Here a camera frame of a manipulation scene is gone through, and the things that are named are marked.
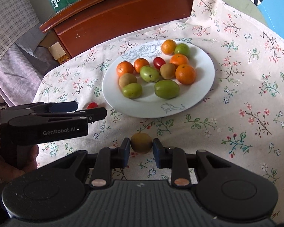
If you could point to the brown kiwi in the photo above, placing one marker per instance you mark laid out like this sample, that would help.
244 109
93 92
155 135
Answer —
142 143
167 71
126 80

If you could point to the pale green bed sheet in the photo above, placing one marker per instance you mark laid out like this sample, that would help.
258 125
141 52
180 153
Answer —
246 7

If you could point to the orange mandarin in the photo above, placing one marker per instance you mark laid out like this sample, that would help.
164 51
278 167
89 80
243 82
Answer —
124 68
168 47
185 74
179 59
141 65

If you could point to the floral tablecloth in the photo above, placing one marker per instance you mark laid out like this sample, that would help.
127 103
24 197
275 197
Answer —
227 127

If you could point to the open brown cardboard box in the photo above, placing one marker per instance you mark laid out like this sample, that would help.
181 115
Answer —
49 40

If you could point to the red cherry tomato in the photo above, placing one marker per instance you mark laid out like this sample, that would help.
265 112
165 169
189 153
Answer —
158 62
92 105

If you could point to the grey cloth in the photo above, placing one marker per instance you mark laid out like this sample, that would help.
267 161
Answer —
28 37

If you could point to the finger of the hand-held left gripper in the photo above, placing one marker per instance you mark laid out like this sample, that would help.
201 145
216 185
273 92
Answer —
97 113
64 106

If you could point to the person's left hand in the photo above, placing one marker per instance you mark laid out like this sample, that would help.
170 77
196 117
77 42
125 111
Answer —
4 172

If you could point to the white oval plate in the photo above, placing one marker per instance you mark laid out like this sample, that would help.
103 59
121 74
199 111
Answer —
194 92

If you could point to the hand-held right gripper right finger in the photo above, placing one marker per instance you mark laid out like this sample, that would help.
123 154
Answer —
157 153

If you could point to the checked cloth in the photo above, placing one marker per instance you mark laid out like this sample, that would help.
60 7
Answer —
9 9

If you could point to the blue printed bedding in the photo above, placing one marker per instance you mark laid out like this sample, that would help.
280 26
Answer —
281 9

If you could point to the brown wooden headboard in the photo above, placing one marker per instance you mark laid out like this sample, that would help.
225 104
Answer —
120 11

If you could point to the small cardboard box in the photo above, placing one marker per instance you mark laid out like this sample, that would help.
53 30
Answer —
58 50

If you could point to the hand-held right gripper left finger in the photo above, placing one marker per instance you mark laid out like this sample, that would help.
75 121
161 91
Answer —
126 152

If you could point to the lilac cloth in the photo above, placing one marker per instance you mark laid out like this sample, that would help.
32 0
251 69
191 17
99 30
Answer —
14 68

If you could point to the green jujube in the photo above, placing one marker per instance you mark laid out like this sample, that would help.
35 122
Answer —
182 49
131 90
149 74
166 89

